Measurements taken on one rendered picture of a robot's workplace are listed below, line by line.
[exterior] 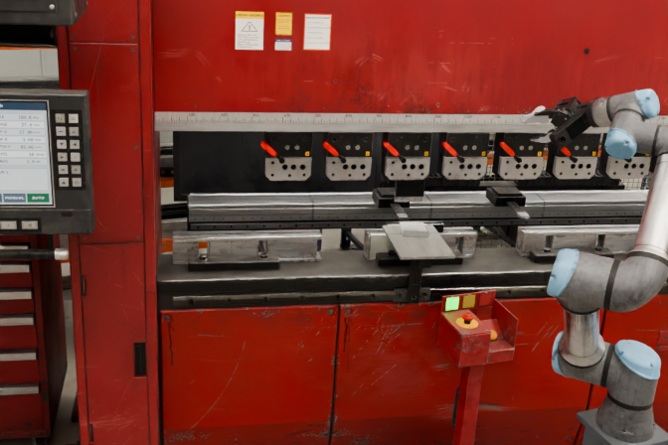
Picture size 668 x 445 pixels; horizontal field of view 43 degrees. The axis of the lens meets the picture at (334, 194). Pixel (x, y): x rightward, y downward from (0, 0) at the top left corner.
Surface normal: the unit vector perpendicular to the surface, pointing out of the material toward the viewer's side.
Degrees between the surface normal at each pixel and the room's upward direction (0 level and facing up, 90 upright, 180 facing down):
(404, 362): 90
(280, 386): 90
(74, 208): 90
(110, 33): 90
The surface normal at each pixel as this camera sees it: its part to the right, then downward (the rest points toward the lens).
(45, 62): 0.37, 0.33
